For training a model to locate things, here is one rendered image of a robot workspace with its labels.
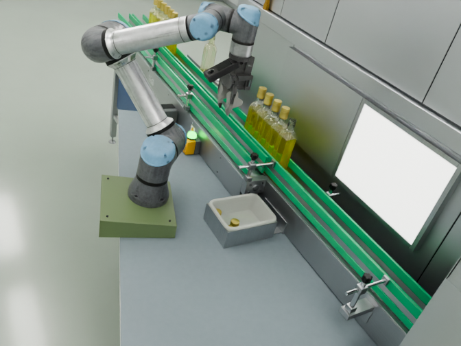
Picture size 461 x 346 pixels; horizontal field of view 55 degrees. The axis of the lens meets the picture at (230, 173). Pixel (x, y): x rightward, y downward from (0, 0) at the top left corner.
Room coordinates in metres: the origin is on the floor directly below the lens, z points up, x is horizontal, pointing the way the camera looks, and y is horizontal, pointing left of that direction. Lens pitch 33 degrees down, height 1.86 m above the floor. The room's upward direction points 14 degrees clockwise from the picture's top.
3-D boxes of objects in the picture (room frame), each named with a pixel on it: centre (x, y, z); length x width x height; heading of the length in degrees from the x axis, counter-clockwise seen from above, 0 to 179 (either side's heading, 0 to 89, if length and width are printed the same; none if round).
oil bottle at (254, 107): (1.77, -0.04, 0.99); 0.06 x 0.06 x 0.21; 37
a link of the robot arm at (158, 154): (1.33, 0.27, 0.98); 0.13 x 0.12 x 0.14; 175
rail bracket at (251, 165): (1.50, -0.09, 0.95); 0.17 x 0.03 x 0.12; 127
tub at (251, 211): (1.35, -0.08, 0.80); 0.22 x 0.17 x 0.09; 127
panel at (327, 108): (1.54, -0.38, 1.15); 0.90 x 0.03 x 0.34; 37
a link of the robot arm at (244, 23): (1.46, 0.07, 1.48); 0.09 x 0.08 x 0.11; 85
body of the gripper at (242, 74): (1.46, 0.06, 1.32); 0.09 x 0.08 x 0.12; 127
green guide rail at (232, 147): (2.22, 0.45, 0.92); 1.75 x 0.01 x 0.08; 37
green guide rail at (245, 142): (2.27, 0.39, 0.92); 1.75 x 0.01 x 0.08; 37
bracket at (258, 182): (1.51, -0.11, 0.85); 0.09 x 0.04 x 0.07; 127
